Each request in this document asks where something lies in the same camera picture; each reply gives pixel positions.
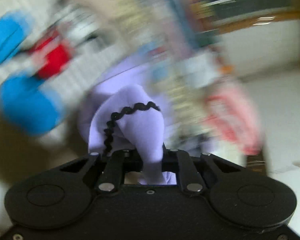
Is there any purple sweatshirt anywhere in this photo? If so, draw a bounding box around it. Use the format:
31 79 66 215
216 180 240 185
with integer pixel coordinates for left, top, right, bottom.
78 53 177 185

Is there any pink rolled quilt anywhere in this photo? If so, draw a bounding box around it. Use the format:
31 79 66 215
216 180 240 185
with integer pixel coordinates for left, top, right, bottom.
204 77 263 155

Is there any Mickey Mouse brown blanket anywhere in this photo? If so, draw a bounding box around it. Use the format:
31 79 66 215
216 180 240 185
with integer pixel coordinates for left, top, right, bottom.
0 0 246 230

